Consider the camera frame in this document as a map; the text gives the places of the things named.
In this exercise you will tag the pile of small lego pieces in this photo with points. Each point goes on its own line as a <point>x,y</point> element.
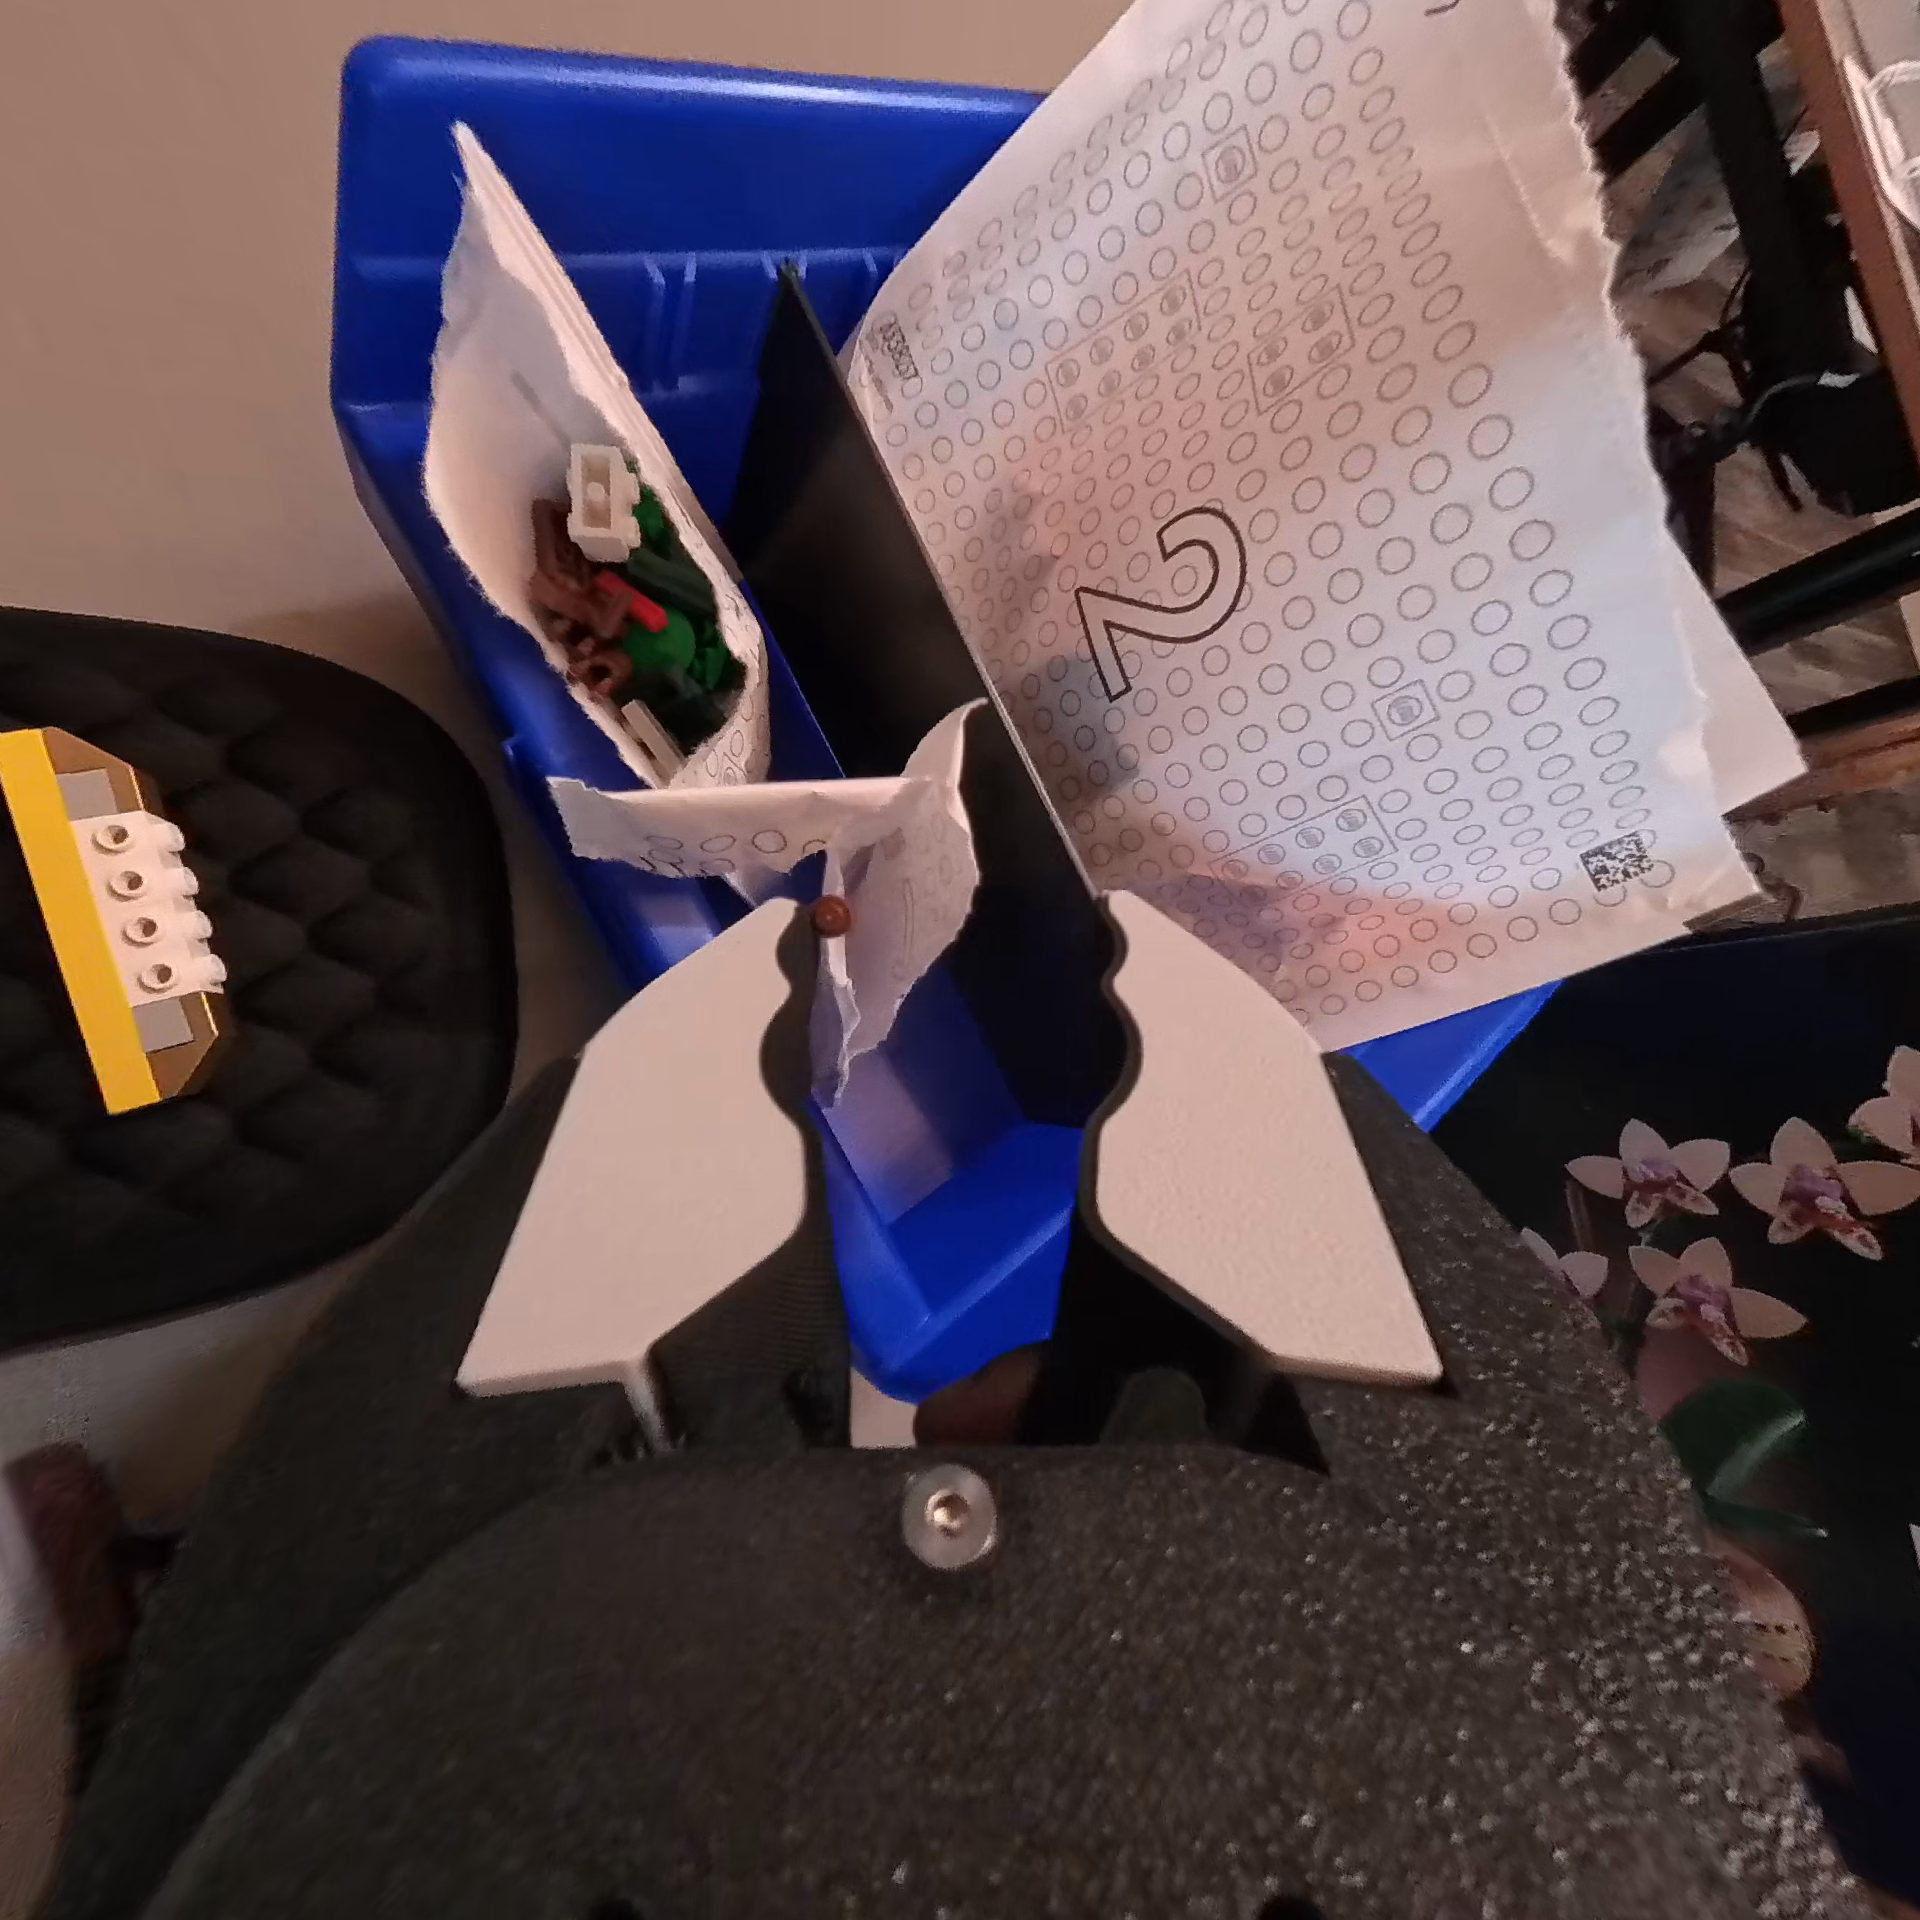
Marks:
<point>628,599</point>

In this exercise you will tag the wooden edged white table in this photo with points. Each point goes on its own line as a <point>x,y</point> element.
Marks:
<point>1874,166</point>

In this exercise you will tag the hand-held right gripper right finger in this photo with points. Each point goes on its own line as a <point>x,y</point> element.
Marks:
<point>1259,1200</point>

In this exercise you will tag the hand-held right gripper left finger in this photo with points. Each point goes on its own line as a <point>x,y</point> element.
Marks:
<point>628,1200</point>

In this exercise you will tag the blue bin with lego pieces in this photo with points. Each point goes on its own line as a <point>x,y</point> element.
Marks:
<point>628,166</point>

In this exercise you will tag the black quilted armrest pad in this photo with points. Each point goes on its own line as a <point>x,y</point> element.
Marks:
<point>346,901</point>

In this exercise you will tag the yellow tan lego plate build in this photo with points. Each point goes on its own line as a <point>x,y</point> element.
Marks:
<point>75,901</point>

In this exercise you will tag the small brown round lego stud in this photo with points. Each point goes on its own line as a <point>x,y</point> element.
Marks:
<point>831,916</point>

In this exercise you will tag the white printed paper bag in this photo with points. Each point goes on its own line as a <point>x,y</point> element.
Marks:
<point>1348,452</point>

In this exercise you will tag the black metal desk frame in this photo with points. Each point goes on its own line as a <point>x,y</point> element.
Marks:
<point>1746,181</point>

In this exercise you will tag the torn white paper bag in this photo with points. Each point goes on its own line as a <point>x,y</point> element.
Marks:
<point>494,390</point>

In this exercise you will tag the dark brown printed box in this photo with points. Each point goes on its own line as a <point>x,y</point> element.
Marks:
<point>1770,1350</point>

